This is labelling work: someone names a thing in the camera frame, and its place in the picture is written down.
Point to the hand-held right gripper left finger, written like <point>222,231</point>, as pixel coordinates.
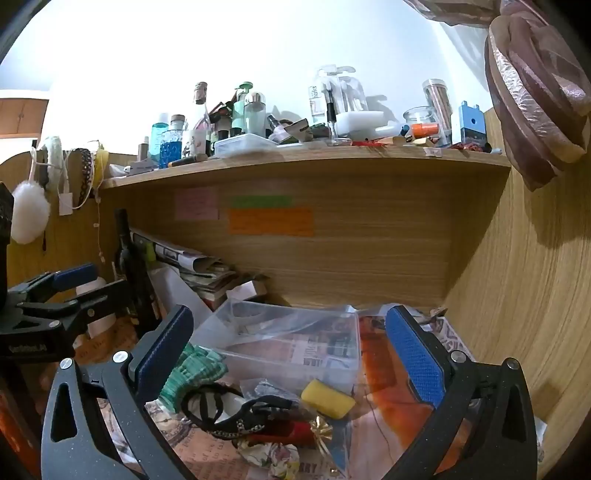
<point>171,341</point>

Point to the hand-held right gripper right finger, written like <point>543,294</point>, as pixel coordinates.
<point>415,357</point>

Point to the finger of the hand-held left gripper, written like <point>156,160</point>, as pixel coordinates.
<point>76,276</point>
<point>99,300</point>

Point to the green knit glove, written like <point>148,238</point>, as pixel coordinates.
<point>196,369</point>

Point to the yellow sponge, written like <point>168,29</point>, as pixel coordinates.
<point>327,399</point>

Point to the clear plastic container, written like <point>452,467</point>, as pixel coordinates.
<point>286,341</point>

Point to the dark wine bottle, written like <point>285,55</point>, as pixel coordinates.
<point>134,277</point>

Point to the stack of newspapers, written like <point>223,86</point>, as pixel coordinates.
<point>203,277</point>

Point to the white hanging tag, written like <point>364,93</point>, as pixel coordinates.
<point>65,204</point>

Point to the white fluffy puff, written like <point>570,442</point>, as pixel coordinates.
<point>30,212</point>

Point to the black patterned headband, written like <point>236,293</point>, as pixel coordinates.
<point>84,170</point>

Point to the wooden shelf unit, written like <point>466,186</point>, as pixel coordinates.
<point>378,258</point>

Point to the crumpled clear plastic bag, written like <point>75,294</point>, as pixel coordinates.
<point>272,392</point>

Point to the yellow headband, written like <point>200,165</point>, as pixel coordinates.
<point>100,164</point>

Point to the gold ribbon bow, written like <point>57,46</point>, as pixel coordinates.
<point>321,429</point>

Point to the white fluffy headband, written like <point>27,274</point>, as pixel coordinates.
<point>55,157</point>

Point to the pink sticky note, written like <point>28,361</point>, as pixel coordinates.
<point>196,204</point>

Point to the red tube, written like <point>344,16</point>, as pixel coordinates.
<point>286,430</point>

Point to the floral cloth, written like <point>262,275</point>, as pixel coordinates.
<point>272,457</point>

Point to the orange sticky note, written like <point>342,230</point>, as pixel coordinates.
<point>271,222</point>

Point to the blue liquid glass bottle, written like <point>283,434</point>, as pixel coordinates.
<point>171,150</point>

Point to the teal plastic bottle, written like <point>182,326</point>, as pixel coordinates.
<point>159,134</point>

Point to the green sticky note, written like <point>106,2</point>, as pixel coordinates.
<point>261,201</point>

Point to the wooden cabinet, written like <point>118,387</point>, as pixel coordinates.
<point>21,117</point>

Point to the white printed cup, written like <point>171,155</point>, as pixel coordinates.
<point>194,144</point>

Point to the clear lidded plastic box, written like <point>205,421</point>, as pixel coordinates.
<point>244,145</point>

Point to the corked glass bottle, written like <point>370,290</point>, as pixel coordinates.
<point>200,99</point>

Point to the orange capped tube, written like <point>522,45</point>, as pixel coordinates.
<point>424,129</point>

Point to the mint green pump bottle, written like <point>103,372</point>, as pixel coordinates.
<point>240,113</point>

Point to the clear glass bottle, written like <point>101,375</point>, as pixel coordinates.
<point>255,117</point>

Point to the blue plastic block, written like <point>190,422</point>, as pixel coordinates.
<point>472,124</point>

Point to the white rectangular box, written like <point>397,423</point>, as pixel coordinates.
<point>364,122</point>

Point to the short glass jar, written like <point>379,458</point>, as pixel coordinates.
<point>418,115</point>

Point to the tall clear jar of sticks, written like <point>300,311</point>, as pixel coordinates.
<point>437,106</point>

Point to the clear pump dispenser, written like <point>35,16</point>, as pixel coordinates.
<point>344,90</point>

